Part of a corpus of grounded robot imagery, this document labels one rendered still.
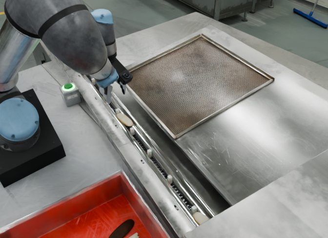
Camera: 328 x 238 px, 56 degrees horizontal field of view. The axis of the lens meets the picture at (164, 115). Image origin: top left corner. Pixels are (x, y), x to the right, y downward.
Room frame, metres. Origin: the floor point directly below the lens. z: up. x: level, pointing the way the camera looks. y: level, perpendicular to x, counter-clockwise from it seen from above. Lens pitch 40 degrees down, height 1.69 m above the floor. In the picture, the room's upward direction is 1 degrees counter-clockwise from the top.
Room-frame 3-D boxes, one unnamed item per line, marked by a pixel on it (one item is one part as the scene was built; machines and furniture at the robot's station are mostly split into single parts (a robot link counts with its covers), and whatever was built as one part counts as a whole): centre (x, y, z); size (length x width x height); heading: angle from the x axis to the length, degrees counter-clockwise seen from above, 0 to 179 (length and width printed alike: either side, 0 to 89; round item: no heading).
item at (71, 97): (1.16, 0.43, 0.84); 0.08 x 0.08 x 0.11; 30
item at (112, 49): (1.03, 0.21, 1.15); 0.08 x 0.08 x 0.05
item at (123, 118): (0.98, 0.16, 0.86); 0.10 x 0.04 x 0.01; 40
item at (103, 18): (1.03, 0.21, 1.23); 0.09 x 0.08 x 0.11; 138
